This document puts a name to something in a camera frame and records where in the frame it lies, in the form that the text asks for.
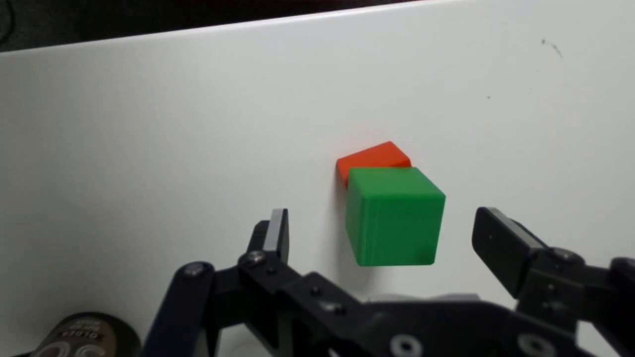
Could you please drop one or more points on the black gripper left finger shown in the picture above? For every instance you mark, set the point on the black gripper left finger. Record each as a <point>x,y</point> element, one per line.
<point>264,291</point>

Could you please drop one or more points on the black mug with white inside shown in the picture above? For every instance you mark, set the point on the black mug with white inside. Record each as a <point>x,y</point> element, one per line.
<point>86,338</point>

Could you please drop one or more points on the green block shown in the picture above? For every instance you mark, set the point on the green block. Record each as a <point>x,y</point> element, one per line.
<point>393,215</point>

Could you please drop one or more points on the orange block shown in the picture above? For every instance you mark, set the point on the orange block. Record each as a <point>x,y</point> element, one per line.
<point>370,158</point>

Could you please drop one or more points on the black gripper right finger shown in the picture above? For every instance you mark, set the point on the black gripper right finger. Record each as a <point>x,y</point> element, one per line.
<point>528,265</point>

